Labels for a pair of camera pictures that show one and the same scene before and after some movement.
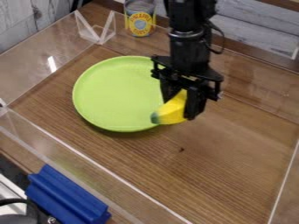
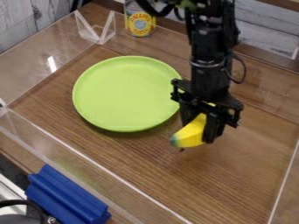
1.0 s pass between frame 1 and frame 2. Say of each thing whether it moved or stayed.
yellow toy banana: moved
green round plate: stayed
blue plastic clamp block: stayed
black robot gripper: moved
